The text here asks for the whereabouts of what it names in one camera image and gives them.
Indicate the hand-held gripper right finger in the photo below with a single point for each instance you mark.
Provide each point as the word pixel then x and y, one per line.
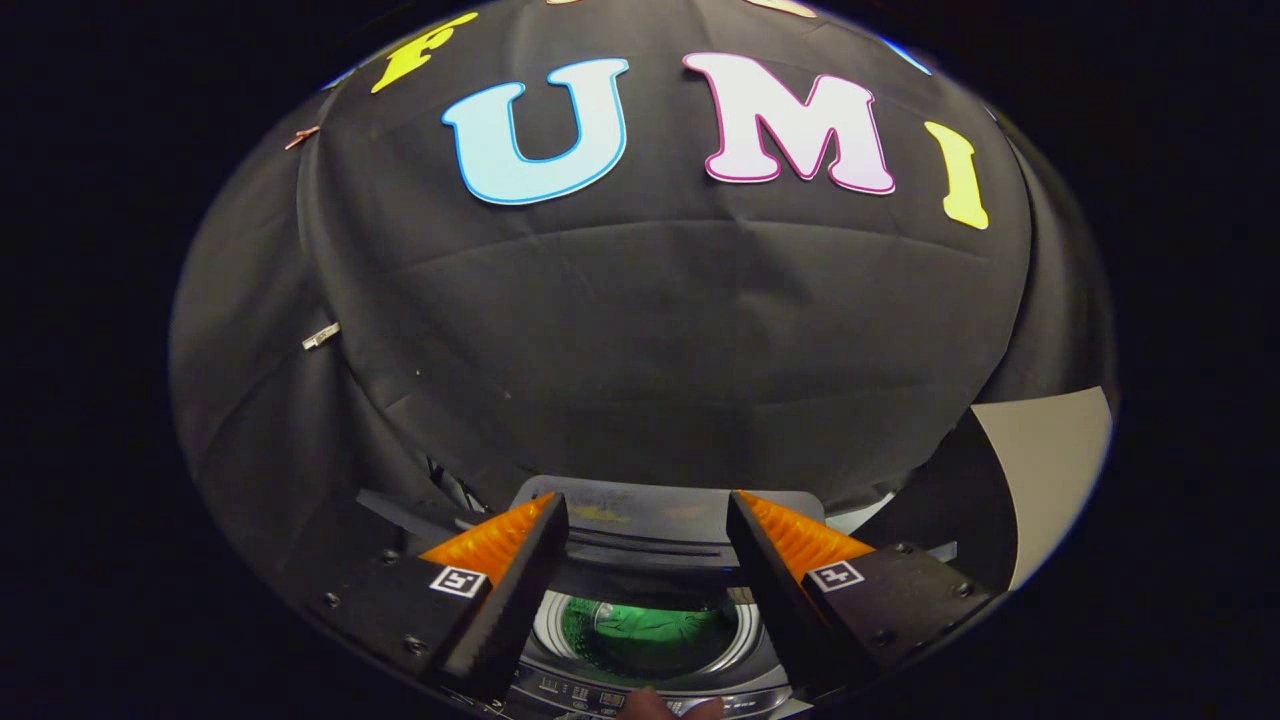
pixel 775 600

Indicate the green polo shirt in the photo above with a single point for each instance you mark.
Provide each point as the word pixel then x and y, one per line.
pixel 650 635

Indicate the silver clip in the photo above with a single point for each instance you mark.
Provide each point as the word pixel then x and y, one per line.
pixel 320 336

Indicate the red clip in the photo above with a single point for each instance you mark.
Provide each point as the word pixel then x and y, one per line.
pixel 302 137

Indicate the black backdrop cloth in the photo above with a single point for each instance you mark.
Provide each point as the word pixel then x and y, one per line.
pixel 650 330

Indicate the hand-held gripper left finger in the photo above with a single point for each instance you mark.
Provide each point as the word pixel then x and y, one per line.
pixel 515 600

